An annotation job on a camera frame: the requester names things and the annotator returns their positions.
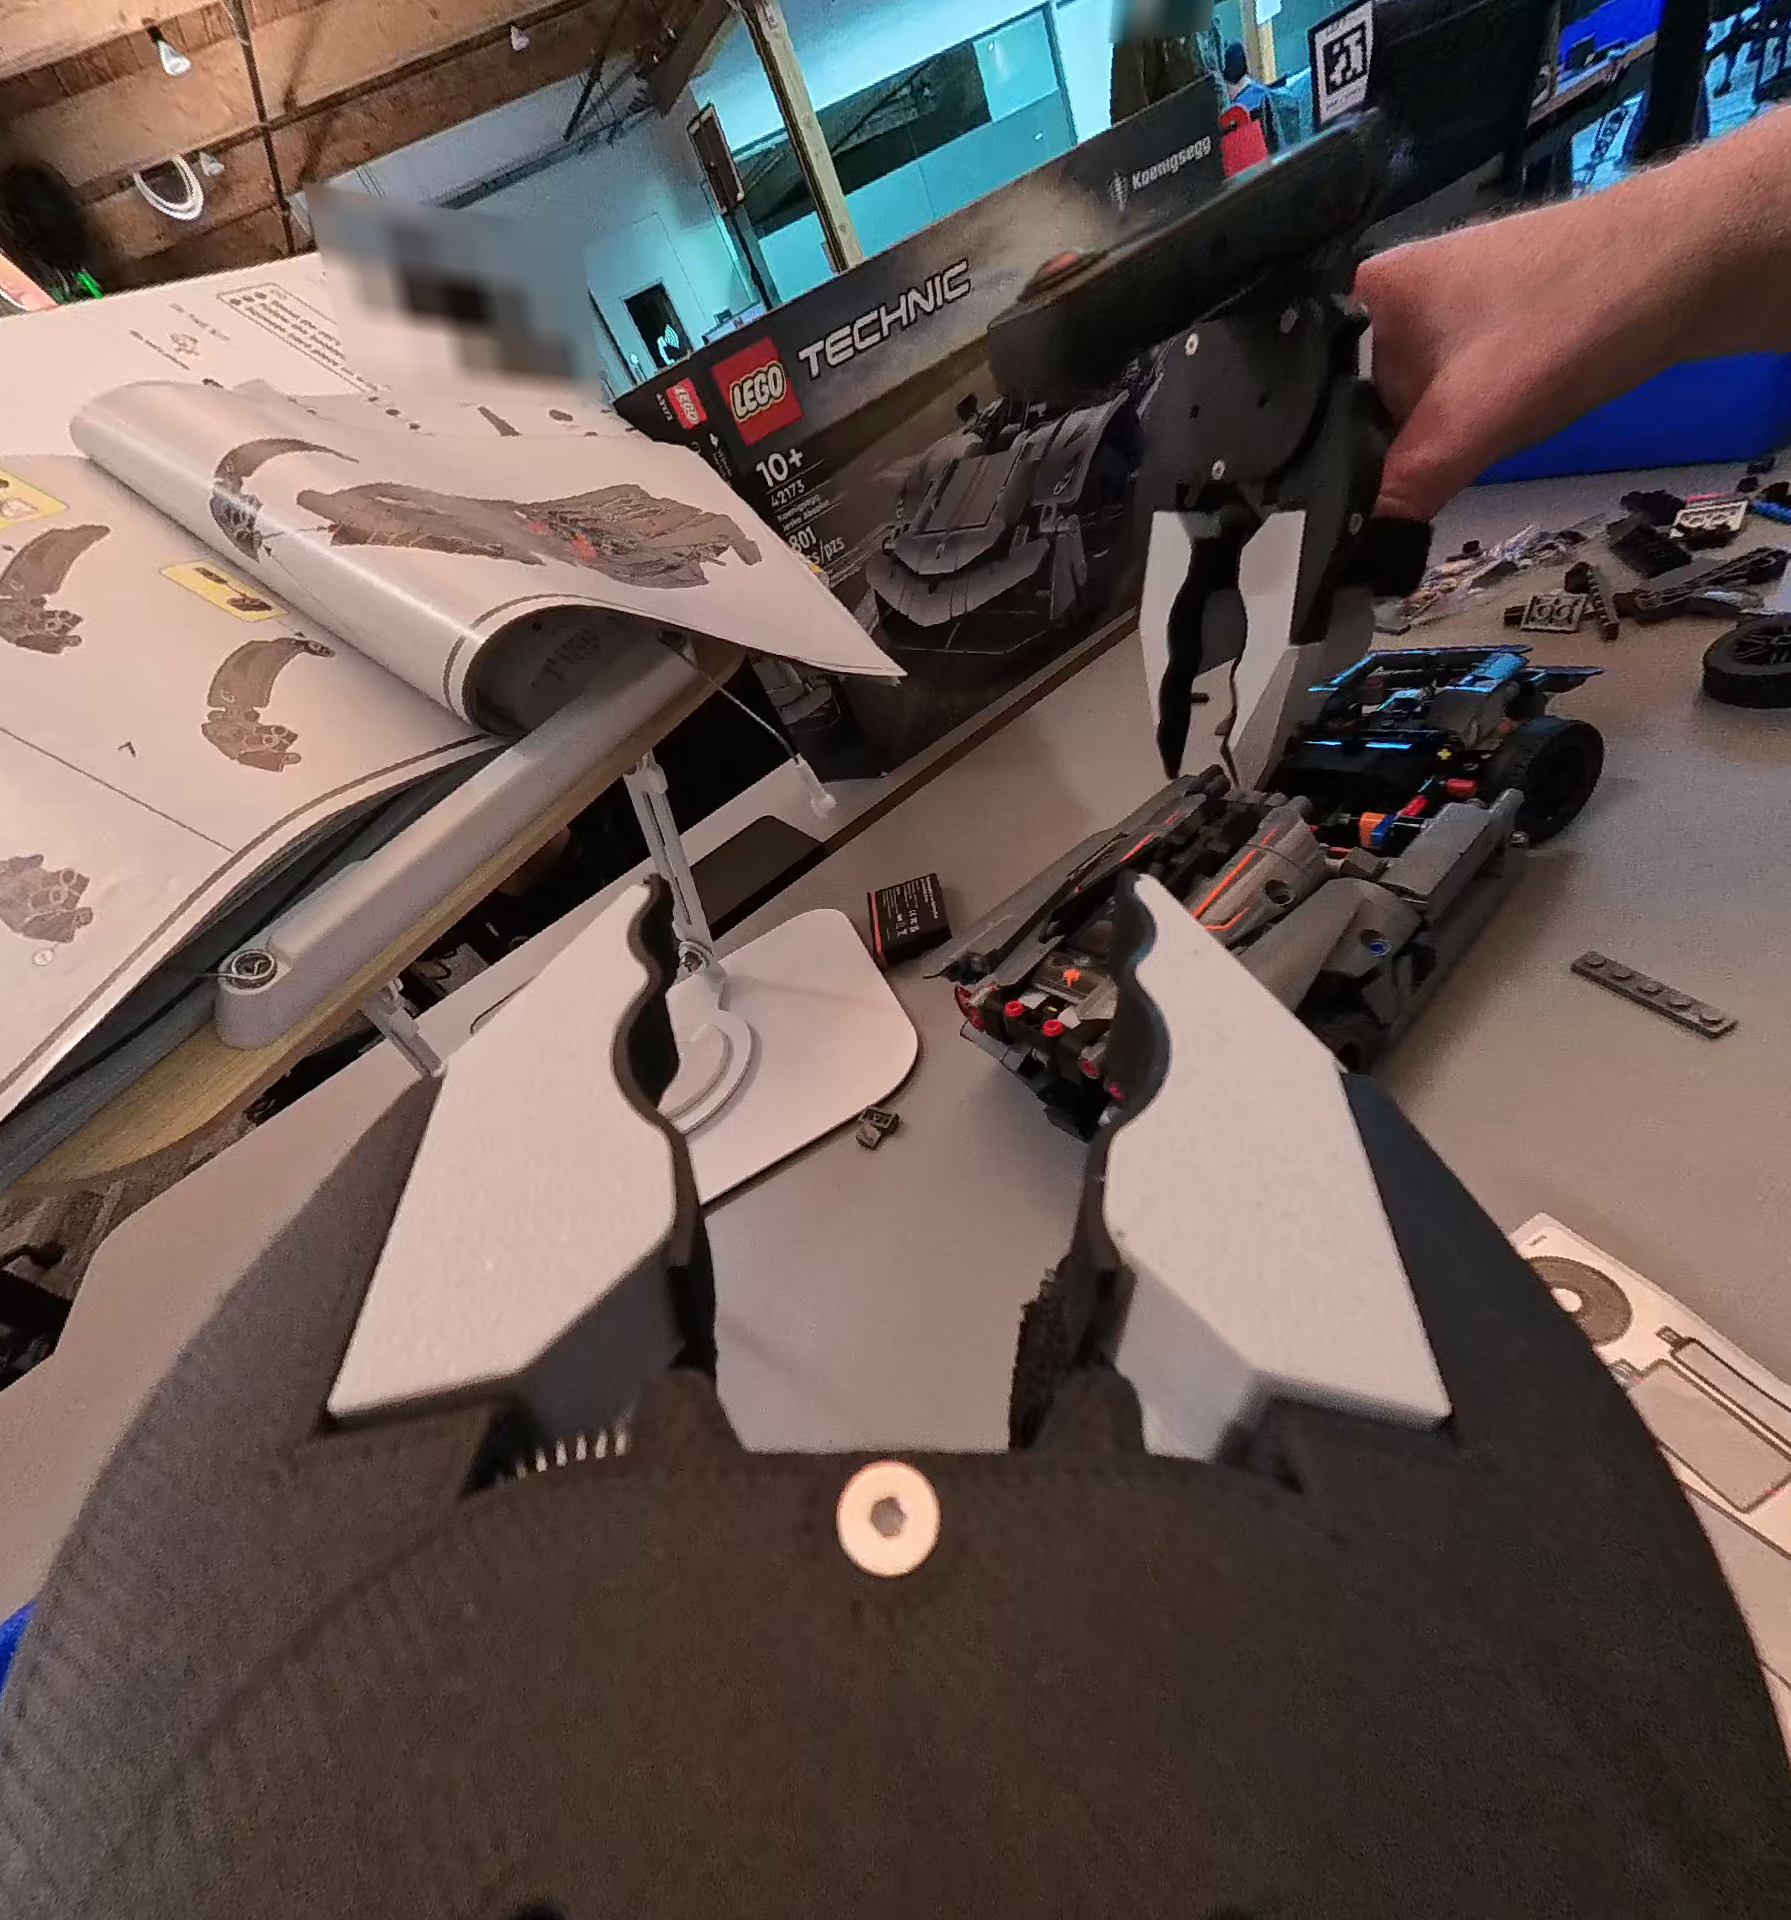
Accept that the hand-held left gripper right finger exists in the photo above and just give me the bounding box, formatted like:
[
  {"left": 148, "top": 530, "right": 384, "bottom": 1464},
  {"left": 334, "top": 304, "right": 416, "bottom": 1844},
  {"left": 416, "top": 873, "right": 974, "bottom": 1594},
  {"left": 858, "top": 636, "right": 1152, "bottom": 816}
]
[{"left": 1005, "top": 873, "right": 1454, "bottom": 1464}]

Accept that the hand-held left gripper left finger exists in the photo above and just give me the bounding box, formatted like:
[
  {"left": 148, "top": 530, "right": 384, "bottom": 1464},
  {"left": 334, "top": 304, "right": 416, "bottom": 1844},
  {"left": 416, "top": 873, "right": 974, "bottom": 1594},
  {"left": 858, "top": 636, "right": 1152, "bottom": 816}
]
[{"left": 327, "top": 877, "right": 717, "bottom": 1431}]

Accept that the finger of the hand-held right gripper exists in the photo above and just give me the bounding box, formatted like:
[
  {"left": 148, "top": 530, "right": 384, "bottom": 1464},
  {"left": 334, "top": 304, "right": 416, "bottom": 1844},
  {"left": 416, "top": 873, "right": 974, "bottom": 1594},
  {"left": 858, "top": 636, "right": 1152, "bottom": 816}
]
[
  {"left": 1223, "top": 508, "right": 1359, "bottom": 792},
  {"left": 1139, "top": 508, "right": 1228, "bottom": 779}
]

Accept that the grey lego car model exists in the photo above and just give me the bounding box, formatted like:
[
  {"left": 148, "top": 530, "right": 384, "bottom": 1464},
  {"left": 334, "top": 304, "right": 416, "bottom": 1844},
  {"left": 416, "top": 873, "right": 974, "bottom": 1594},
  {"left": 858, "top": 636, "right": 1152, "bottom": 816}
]
[{"left": 936, "top": 643, "right": 1607, "bottom": 1141}]

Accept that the person's right forearm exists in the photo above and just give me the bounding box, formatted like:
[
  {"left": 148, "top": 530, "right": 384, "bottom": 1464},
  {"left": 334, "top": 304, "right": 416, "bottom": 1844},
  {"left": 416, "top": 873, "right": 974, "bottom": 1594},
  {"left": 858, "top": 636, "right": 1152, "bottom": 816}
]
[{"left": 1526, "top": 74, "right": 1791, "bottom": 393}]

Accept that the dark lego set box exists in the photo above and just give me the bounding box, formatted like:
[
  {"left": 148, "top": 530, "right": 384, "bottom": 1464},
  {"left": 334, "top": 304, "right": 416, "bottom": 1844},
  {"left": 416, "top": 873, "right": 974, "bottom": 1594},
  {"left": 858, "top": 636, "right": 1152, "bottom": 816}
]
[{"left": 611, "top": 74, "right": 1378, "bottom": 779}]

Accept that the long grey lego plate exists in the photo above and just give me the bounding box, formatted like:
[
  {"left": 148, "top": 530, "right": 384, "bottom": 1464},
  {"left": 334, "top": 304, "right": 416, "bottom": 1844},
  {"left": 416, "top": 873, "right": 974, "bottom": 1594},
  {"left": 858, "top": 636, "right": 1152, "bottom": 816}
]
[{"left": 1573, "top": 954, "right": 1736, "bottom": 1040}]

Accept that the black lego wheel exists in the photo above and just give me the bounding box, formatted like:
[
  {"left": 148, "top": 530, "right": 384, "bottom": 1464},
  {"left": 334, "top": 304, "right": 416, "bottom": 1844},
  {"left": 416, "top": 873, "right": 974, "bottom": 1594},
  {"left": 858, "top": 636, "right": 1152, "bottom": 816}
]
[{"left": 1698, "top": 606, "right": 1791, "bottom": 711}]

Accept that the lego instruction booklet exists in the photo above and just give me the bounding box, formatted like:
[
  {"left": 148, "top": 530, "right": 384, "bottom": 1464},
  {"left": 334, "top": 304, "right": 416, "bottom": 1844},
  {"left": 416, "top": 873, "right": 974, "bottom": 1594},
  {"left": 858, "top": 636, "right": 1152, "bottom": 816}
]
[{"left": 0, "top": 259, "right": 909, "bottom": 1188}]

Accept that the person's right hand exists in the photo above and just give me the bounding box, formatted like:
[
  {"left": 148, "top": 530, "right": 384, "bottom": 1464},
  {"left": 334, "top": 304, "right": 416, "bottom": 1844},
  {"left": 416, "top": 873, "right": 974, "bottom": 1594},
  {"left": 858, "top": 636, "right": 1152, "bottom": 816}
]
[{"left": 1354, "top": 240, "right": 1573, "bottom": 525}]

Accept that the white book stand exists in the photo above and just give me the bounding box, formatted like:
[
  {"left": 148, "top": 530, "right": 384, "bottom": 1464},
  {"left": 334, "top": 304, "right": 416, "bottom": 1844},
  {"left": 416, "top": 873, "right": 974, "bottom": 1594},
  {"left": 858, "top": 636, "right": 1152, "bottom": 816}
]
[{"left": 0, "top": 627, "right": 923, "bottom": 1200}]

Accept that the black battery pack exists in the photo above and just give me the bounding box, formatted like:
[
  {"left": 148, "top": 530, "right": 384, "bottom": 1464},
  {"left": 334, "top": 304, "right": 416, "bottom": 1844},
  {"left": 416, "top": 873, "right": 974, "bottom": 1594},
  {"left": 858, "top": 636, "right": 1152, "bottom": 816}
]
[{"left": 865, "top": 873, "right": 952, "bottom": 963}]

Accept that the paper parts template sheet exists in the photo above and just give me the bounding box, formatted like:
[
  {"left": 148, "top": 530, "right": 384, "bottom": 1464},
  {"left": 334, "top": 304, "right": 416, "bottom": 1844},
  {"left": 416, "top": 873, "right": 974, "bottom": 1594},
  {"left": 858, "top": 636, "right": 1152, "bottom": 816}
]
[{"left": 1510, "top": 1211, "right": 1791, "bottom": 1848}]

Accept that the wooden support post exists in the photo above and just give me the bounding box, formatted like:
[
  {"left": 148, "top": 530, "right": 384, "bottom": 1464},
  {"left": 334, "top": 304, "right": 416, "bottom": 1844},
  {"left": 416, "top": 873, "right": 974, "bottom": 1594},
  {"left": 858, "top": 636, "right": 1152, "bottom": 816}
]
[{"left": 745, "top": 0, "right": 865, "bottom": 274}]

